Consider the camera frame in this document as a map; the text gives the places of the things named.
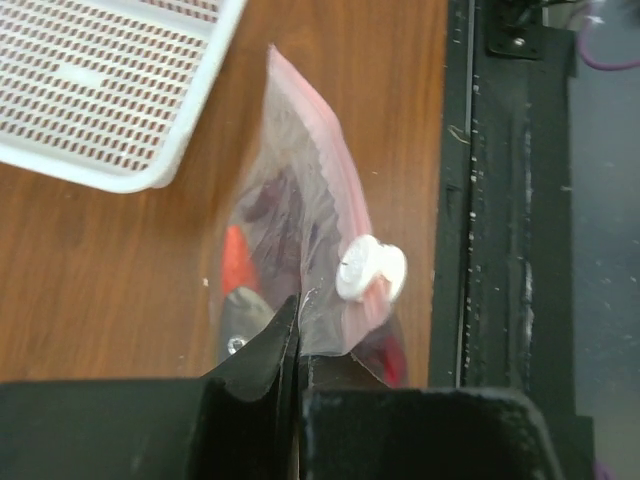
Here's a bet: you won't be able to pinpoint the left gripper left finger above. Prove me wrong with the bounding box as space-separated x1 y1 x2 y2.
1 296 299 479

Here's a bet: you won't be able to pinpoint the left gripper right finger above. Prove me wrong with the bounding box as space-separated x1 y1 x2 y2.
298 355 560 479

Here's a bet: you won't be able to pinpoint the fake carrot orange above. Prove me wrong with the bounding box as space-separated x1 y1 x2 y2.
221 225 259 295

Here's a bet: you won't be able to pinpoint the clear zip top bag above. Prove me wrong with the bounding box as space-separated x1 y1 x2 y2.
212 48 408 387

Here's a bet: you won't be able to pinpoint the fake fish grey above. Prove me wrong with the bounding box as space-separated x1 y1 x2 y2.
216 286 275 365

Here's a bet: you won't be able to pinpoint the fake purple grapes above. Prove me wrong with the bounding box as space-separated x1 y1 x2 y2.
240 167 305 285

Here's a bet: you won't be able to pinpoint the white plastic basket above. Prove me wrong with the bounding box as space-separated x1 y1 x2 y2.
1 0 245 194

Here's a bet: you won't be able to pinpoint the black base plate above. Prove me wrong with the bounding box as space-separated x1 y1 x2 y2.
428 1 595 479

